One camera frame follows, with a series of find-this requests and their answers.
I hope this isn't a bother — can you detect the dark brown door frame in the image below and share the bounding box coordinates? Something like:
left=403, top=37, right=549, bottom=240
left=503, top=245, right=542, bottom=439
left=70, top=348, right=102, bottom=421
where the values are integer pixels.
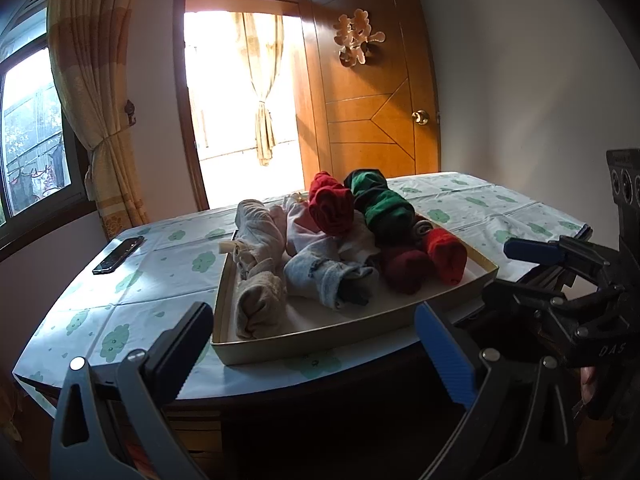
left=172, top=0, right=321, bottom=211

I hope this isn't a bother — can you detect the tied beige checked curtain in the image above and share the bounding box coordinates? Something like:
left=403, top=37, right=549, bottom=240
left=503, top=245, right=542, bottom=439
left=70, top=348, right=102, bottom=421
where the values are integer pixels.
left=47, top=0, right=151, bottom=241

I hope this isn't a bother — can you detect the bright red underwear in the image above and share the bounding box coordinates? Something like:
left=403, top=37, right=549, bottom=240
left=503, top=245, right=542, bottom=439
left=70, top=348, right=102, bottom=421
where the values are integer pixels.
left=424, top=228, right=468, bottom=286

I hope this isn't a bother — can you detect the grey sock roll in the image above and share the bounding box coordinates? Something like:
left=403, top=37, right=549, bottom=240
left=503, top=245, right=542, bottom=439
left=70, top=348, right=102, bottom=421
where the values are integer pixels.
left=284, top=237, right=379, bottom=309

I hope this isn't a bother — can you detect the person's right hand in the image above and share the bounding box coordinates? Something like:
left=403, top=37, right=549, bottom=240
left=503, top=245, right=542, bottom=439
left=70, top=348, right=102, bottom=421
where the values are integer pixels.
left=580, top=366, right=599, bottom=404

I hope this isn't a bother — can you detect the pale cut-out door ornament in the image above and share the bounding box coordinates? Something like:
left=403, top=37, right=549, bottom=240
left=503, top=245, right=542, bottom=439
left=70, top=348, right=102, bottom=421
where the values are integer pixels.
left=334, top=14, right=387, bottom=67

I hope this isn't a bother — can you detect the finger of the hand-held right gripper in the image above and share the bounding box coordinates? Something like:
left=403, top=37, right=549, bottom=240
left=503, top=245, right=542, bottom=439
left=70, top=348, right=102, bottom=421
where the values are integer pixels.
left=504, top=235, right=625, bottom=295
left=481, top=279, right=603, bottom=347

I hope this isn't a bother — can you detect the green underwear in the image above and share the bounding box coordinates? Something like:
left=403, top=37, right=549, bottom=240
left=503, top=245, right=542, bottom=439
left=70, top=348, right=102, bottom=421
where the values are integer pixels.
left=344, top=169, right=416, bottom=247

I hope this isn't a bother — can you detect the white green-cloud tablecloth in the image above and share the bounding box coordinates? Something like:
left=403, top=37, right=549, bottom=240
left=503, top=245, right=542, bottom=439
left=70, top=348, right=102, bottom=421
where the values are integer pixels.
left=12, top=171, right=593, bottom=401

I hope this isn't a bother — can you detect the pale pink underwear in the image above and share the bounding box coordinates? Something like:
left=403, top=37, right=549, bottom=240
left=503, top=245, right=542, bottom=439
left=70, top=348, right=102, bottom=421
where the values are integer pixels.
left=282, top=195, right=326, bottom=256

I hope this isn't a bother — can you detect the dark red knit sock roll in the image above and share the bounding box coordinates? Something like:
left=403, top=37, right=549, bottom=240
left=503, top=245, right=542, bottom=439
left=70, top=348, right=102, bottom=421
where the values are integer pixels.
left=382, top=245, right=435, bottom=295

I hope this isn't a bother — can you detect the beige sock roll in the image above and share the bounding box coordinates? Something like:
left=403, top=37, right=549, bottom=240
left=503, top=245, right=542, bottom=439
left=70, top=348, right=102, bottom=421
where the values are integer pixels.
left=235, top=270, right=289, bottom=339

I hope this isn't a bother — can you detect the dark-framed window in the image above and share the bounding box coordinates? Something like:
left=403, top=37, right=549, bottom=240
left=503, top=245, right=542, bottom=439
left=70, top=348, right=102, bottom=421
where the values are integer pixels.
left=0, top=0, right=93, bottom=261

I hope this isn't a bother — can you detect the orange wooden door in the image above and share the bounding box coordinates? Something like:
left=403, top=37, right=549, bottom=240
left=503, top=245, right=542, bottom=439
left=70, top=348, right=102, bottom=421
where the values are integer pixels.
left=300, top=0, right=441, bottom=188

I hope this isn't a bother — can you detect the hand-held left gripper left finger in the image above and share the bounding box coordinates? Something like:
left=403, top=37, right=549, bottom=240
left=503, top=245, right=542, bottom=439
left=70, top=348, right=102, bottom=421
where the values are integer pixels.
left=49, top=301, right=215, bottom=480

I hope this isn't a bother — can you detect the shallow cardboard box tray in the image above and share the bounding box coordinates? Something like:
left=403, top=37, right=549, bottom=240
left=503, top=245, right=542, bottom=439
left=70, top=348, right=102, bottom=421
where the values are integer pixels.
left=210, top=215, right=499, bottom=367

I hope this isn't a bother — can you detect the thin yellow tied curtain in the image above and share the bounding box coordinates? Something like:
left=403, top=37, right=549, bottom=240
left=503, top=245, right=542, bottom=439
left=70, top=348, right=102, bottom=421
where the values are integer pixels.
left=232, top=12, right=286, bottom=167

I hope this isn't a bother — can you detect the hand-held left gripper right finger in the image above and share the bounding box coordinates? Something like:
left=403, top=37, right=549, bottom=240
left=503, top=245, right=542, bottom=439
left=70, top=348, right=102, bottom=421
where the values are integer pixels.
left=414, top=302, right=583, bottom=480

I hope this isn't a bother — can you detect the hanging laundry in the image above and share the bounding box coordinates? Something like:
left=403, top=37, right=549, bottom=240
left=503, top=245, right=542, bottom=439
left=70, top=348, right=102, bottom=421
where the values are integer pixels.
left=7, top=145, right=66, bottom=201

